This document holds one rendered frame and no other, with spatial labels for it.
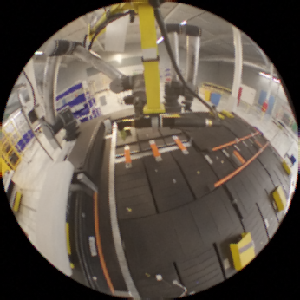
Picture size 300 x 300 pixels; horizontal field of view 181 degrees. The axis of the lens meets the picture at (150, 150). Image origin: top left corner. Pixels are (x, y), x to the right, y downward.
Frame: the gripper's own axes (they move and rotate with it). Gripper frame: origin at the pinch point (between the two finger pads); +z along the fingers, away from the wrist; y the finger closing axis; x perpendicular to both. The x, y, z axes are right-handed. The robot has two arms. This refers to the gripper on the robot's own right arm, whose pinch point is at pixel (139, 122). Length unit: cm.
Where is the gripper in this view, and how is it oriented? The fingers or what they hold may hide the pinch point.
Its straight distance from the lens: 42.8
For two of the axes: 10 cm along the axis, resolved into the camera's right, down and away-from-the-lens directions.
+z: 0.1, 9.6, -2.7
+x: -10.0, 0.3, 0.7
